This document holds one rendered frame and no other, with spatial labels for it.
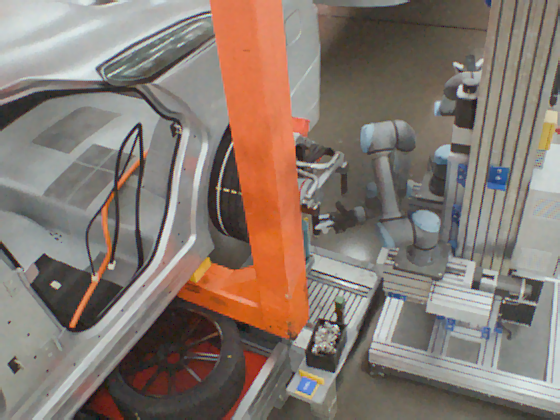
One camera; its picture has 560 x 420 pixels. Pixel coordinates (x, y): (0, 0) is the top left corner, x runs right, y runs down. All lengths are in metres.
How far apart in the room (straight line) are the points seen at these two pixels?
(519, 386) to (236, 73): 2.01
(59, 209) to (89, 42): 1.10
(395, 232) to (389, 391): 1.03
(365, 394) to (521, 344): 0.83
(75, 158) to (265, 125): 1.53
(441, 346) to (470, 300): 0.52
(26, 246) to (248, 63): 1.65
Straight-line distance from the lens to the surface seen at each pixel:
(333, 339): 2.73
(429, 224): 2.54
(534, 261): 2.77
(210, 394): 2.71
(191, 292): 2.95
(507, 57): 2.28
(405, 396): 3.24
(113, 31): 2.33
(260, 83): 1.89
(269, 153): 2.03
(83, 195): 3.03
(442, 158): 2.92
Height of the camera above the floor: 2.77
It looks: 41 degrees down
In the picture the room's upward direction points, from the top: 6 degrees counter-clockwise
